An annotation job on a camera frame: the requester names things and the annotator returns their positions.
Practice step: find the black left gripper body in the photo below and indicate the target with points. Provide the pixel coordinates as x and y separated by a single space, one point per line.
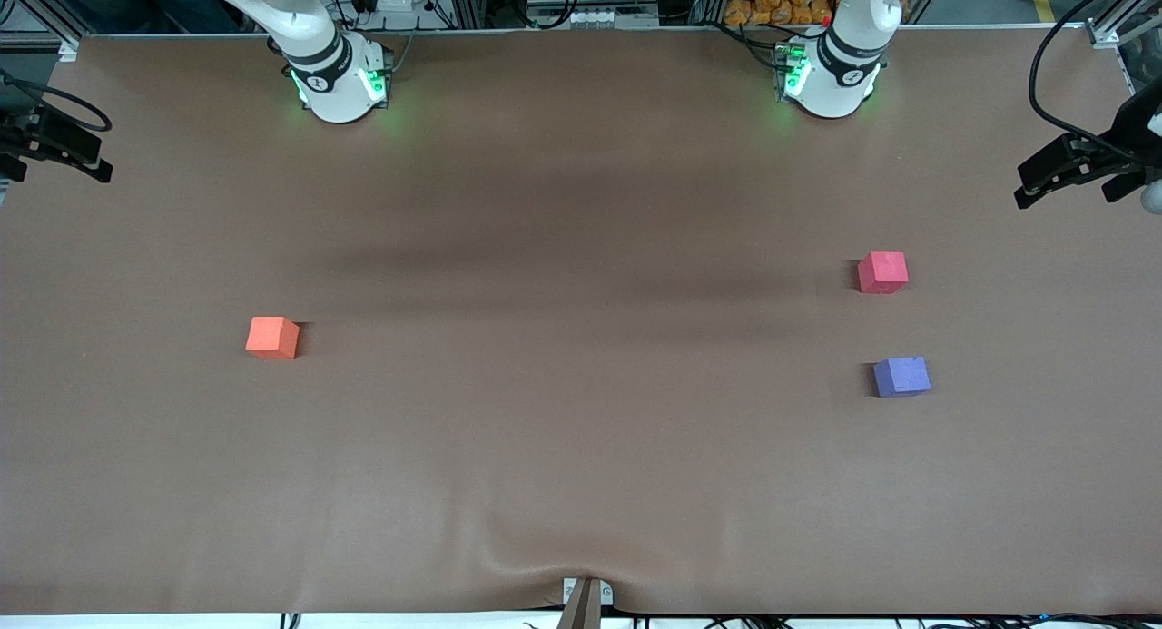
1128 128

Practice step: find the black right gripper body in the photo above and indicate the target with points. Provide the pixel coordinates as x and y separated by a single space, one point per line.
20 141

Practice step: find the orange foam block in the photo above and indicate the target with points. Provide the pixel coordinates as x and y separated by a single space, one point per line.
270 337

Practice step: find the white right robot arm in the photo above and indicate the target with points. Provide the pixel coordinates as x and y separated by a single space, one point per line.
331 93

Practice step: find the person dark trousers and shoes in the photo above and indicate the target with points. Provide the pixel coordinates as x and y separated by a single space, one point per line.
109 3

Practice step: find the red foam block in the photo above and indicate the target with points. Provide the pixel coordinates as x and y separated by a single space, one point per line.
882 273

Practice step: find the purple foam block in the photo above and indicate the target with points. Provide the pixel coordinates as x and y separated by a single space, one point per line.
901 377

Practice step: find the pile of orange items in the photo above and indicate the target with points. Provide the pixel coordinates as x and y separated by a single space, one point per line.
772 7

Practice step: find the white terminal block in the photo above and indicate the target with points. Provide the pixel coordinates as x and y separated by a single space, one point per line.
599 17

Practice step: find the brown table mat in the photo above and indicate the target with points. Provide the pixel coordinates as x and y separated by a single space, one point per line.
581 384

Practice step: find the aluminium frame strut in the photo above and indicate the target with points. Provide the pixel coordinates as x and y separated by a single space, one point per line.
1112 32
45 16

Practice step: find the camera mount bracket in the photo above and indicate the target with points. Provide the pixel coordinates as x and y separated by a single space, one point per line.
585 604

